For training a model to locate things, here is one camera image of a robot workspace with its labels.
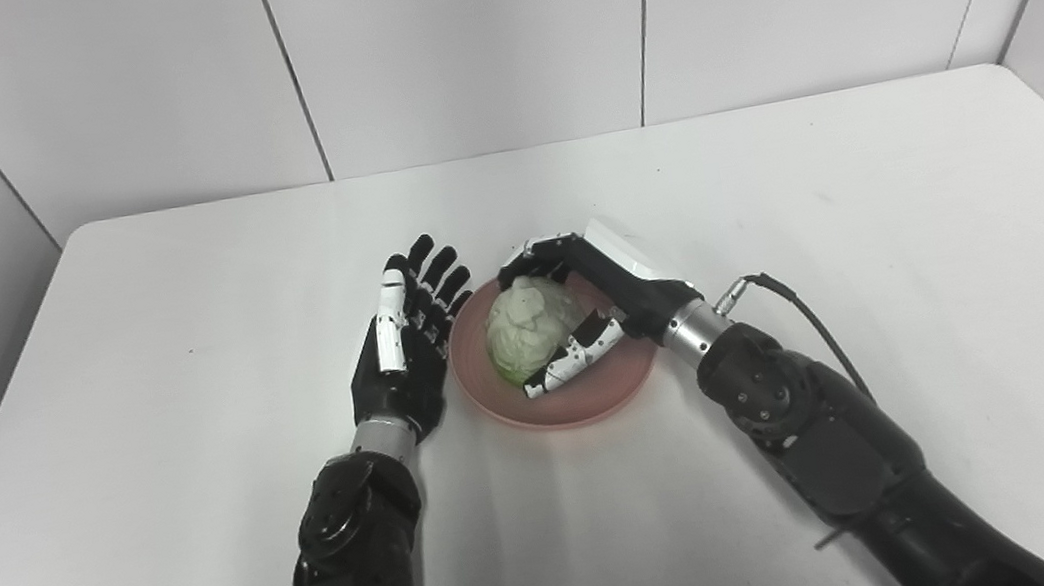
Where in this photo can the pink round plate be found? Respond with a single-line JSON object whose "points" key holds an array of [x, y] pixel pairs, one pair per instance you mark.
{"points": [[586, 397]]}

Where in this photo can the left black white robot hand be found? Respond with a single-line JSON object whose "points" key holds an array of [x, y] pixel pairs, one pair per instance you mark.
{"points": [[399, 390]]}

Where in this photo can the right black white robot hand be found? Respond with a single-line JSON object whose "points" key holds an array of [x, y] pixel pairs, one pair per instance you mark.
{"points": [[642, 287]]}

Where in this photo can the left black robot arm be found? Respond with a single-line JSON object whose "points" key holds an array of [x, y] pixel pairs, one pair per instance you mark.
{"points": [[355, 557]]}

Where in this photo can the green white cabbage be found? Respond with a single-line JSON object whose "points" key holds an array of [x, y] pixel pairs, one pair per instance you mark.
{"points": [[531, 324]]}

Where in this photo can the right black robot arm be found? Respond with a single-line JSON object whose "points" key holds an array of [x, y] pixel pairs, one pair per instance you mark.
{"points": [[823, 435]]}

